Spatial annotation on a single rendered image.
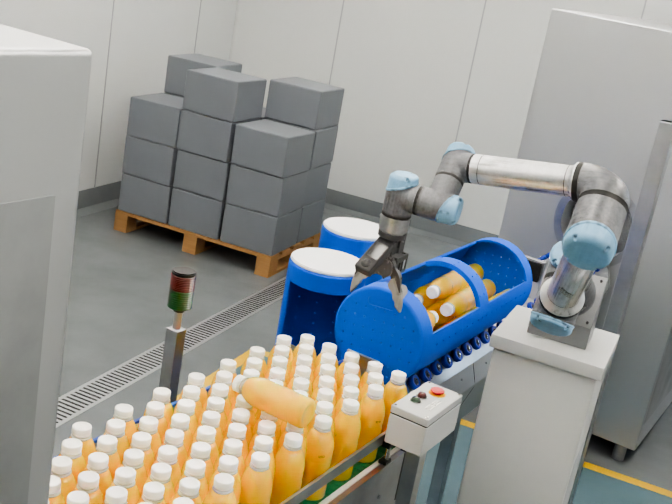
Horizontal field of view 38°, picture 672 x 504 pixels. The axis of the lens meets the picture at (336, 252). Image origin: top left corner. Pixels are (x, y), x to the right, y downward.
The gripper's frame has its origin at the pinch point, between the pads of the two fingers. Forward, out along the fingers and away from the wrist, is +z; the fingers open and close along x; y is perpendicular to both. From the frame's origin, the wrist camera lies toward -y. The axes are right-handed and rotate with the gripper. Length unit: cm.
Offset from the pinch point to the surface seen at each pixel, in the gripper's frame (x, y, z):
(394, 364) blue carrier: -3.4, 14.4, 21.9
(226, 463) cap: -10, -72, 10
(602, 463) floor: -32, 215, 137
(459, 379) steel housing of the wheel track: -9, 53, 39
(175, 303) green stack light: 39, -32, 6
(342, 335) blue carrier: 14.4, 14.3, 20.4
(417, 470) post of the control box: -28.1, -14.0, 30.5
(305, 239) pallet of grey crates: 222, 334, 141
